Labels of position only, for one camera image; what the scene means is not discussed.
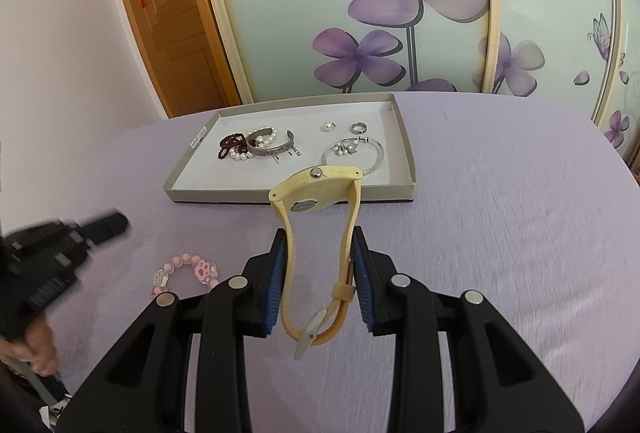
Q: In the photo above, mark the wooden door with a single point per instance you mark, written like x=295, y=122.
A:
x=170, y=38

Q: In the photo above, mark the yellow wristwatch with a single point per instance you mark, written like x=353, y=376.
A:
x=325, y=188

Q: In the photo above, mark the grey shallow tray box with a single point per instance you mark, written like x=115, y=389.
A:
x=210, y=173

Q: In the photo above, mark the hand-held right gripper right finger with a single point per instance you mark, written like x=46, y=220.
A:
x=361, y=285

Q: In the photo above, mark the person's left hand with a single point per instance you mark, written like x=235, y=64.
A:
x=42, y=348

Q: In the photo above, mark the cluster of silver pearl earrings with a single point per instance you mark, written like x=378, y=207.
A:
x=347, y=148

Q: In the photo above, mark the thin silver bangle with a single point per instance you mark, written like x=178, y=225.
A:
x=378, y=158

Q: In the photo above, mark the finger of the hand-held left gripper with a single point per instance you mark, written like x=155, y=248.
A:
x=107, y=228

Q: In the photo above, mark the purple bed sheet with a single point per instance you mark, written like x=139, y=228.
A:
x=500, y=238

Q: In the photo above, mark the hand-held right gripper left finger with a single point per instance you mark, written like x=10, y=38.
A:
x=275, y=285

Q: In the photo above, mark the pearl stud earring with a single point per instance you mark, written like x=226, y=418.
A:
x=327, y=126

